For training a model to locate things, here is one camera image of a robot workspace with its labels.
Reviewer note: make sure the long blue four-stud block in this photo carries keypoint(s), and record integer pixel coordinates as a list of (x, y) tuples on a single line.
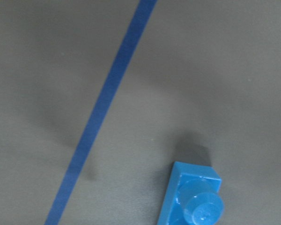
[(192, 196)]

